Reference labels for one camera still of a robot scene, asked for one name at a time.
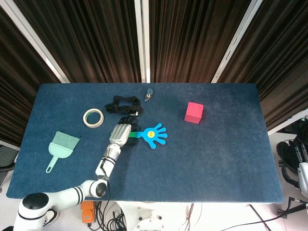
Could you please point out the blue table mat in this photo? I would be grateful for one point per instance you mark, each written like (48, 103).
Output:
(192, 173)

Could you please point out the blue hand clapper toy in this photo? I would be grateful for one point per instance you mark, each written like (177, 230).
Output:
(154, 136)

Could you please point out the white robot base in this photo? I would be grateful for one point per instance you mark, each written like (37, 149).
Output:
(146, 216)

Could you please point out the cream masking tape roll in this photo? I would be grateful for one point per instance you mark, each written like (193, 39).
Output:
(85, 121)

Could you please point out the black and white sneaker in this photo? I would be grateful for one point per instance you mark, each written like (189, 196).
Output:
(54, 216)

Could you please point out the correction tape dispenser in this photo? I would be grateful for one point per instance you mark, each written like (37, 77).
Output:
(148, 95)

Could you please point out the dark brown pleated curtain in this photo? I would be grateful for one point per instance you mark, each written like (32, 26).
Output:
(96, 41)

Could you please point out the grey mesh office chair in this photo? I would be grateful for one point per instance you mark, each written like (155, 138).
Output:
(7, 156)

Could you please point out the white frame post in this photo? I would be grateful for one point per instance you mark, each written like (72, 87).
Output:
(36, 41)
(237, 41)
(144, 41)

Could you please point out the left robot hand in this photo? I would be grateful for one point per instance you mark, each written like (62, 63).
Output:
(119, 134)

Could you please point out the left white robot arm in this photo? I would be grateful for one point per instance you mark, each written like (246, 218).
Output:
(69, 195)

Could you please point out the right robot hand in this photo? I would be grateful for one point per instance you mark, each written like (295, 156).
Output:
(292, 154)

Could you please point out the mint green hand brush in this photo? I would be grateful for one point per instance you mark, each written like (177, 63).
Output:
(60, 150)

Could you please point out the red cube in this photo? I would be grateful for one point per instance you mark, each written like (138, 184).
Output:
(193, 113)

